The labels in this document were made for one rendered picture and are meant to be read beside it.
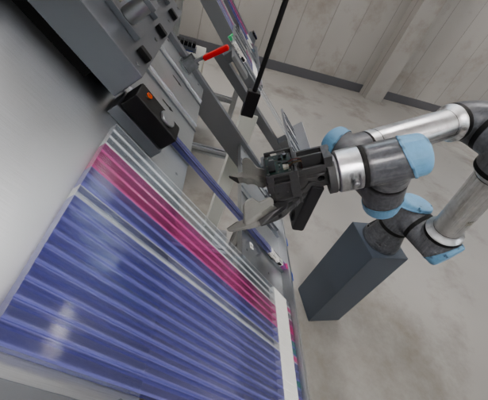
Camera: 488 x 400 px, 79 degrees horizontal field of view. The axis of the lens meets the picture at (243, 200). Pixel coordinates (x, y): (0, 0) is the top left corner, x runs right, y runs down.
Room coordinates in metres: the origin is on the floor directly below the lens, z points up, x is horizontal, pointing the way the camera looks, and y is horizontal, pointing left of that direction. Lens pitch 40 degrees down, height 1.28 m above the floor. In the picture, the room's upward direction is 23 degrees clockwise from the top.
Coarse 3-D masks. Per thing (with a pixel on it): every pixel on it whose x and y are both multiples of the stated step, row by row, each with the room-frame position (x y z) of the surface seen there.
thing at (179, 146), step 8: (176, 144) 0.39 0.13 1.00; (184, 144) 0.40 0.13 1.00; (184, 152) 0.39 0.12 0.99; (192, 160) 0.40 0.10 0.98; (200, 168) 0.40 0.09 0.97; (200, 176) 0.40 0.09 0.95; (208, 176) 0.41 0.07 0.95; (208, 184) 0.41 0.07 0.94; (216, 184) 0.42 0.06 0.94; (216, 192) 0.41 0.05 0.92; (224, 192) 0.43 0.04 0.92; (224, 200) 0.42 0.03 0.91; (232, 208) 0.42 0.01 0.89; (240, 216) 0.43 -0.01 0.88; (256, 232) 0.45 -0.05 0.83; (256, 240) 0.45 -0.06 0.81; (264, 240) 0.46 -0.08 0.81; (264, 248) 0.45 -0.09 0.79
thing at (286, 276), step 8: (280, 224) 0.61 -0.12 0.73; (280, 232) 0.59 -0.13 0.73; (280, 240) 0.56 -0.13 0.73; (280, 248) 0.53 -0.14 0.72; (280, 256) 0.51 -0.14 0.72; (288, 256) 0.51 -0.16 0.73; (288, 264) 0.49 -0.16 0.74; (288, 272) 0.46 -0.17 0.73; (288, 280) 0.44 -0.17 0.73; (288, 288) 0.42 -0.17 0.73; (288, 296) 0.41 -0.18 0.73; (296, 312) 0.37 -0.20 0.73; (296, 320) 0.35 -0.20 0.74; (296, 328) 0.34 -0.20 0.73; (296, 336) 0.32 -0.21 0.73; (296, 344) 0.30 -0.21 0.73; (304, 360) 0.28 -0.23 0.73; (304, 368) 0.26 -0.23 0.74; (304, 376) 0.25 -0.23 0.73; (304, 384) 0.24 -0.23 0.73; (304, 392) 0.23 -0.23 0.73
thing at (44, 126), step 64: (0, 0) 0.27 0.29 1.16; (0, 64) 0.21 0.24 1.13; (64, 64) 0.29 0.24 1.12; (0, 128) 0.17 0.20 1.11; (64, 128) 0.22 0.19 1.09; (192, 128) 0.49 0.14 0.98; (0, 192) 0.12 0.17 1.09; (64, 192) 0.17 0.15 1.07; (0, 256) 0.09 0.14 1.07; (64, 384) 0.05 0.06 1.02
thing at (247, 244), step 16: (240, 144) 0.72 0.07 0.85; (240, 160) 0.65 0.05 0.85; (240, 192) 0.53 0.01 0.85; (256, 192) 0.63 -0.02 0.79; (240, 208) 0.48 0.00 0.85; (272, 224) 0.59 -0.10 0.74; (240, 240) 0.39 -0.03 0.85; (272, 240) 0.53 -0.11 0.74; (256, 256) 0.41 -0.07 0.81; (272, 272) 0.43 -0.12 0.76
